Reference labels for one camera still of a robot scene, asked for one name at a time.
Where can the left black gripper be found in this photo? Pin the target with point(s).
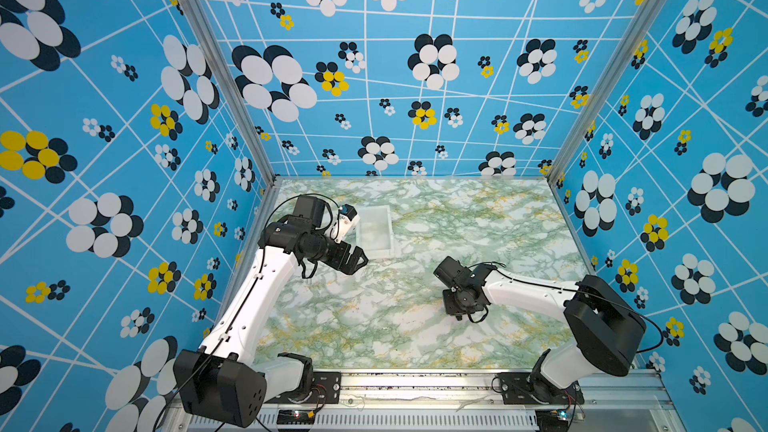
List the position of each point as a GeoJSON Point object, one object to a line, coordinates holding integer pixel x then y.
{"type": "Point", "coordinates": [351, 265]}

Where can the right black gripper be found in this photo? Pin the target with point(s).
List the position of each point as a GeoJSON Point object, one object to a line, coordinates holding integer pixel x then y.
{"type": "Point", "coordinates": [448, 308]}

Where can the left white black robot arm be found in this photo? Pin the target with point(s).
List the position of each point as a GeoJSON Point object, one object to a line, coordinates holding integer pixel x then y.
{"type": "Point", "coordinates": [221, 380]}

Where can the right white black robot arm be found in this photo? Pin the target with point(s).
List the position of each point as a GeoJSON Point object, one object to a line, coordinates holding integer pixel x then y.
{"type": "Point", "coordinates": [606, 333]}

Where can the white plastic bin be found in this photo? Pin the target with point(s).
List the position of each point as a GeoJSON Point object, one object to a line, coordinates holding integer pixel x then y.
{"type": "Point", "coordinates": [374, 232]}

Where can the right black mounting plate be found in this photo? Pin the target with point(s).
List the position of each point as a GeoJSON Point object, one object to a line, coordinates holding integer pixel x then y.
{"type": "Point", "coordinates": [516, 388]}

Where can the black mounting plate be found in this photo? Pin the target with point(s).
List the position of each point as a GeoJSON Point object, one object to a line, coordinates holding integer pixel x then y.
{"type": "Point", "coordinates": [325, 389]}
{"type": "Point", "coordinates": [516, 388]}

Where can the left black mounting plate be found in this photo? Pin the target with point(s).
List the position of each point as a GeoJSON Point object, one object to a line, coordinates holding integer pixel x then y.
{"type": "Point", "coordinates": [325, 389]}

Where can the right controller board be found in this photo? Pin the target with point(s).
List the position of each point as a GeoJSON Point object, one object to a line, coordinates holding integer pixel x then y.
{"type": "Point", "coordinates": [553, 421]}

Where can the controller board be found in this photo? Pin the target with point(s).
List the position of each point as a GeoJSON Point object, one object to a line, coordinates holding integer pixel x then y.
{"type": "Point", "coordinates": [553, 421]}
{"type": "Point", "coordinates": [304, 418]}

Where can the left controller board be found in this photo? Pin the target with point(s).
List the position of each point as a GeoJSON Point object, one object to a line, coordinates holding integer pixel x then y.
{"type": "Point", "coordinates": [304, 418]}

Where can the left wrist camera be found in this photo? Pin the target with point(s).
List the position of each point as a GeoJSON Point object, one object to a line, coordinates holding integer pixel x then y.
{"type": "Point", "coordinates": [347, 216]}

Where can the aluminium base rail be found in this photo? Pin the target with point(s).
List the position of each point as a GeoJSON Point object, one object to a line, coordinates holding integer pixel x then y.
{"type": "Point", "coordinates": [462, 400]}

